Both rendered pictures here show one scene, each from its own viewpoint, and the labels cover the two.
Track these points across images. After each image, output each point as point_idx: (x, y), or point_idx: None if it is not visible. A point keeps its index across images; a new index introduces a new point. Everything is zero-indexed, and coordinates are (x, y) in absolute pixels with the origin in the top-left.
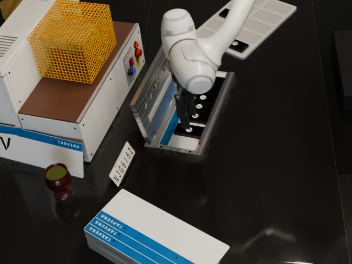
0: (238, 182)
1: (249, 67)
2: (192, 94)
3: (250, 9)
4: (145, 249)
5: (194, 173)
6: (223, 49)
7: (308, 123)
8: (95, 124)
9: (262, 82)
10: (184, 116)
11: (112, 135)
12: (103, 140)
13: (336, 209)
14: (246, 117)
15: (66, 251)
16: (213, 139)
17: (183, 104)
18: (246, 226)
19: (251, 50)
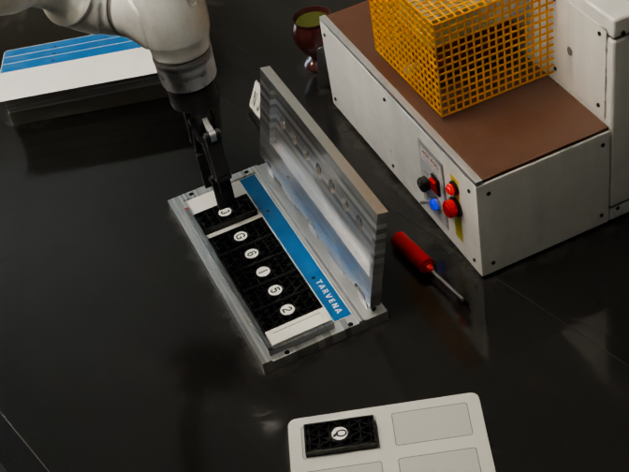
0: (83, 220)
1: (256, 414)
2: (208, 163)
3: None
4: (99, 45)
5: (164, 189)
6: None
7: (34, 376)
8: (346, 84)
9: (195, 400)
10: (189, 138)
11: (355, 151)
12: (360, 138)
13: None
14: (161, 315)
15: (231, 36)
16: (182, 246)
17: (183, 115)
18: (23, 184)
19: (290, 450)
